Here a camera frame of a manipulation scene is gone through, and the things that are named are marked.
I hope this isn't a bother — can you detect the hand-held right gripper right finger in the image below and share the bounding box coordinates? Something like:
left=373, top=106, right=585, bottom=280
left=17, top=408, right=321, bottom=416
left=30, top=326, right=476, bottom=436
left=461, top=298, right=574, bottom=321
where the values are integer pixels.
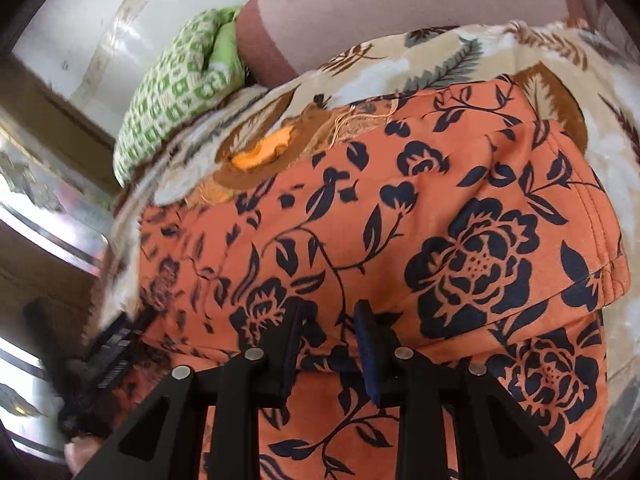
left=352, top=300, right=566, bottom=480

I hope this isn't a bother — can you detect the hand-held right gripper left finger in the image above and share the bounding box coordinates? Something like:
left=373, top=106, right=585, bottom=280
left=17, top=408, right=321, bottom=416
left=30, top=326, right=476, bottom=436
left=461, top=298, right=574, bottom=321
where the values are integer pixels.
left=97, top=300, right=307, bottom=480

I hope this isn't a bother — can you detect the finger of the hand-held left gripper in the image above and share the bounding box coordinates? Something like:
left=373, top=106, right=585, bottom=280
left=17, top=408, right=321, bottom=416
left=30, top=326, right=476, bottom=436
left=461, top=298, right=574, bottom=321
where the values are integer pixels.
left=87, top=307, right=156, bottom=396

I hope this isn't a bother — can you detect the orange floral garment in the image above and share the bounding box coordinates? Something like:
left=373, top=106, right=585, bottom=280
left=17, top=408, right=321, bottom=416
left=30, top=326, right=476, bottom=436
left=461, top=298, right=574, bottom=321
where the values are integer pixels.
left=135, top=77, right=631, bottom=480

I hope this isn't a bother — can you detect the person's left hand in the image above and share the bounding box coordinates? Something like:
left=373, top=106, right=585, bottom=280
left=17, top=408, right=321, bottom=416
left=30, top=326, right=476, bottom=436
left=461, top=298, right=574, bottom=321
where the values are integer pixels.
left=64, top=437, right=105, bottom=475

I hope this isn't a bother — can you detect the green patterned cloth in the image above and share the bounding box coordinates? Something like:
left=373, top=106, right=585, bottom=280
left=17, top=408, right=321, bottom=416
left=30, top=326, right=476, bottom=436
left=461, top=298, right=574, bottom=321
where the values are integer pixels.
left=114, top=5, right=251, bottom=186

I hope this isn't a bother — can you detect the beige leaf printed blanket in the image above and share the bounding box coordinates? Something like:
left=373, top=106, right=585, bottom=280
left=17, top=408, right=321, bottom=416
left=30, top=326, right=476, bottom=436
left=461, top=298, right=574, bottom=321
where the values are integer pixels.
left=107, top=17, right=640, bottom=466

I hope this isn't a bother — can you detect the wooden frame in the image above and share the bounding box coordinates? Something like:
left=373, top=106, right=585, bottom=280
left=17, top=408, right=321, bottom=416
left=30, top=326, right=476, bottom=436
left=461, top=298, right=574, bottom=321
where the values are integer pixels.
left=0, top=55, right=121, bottom=196

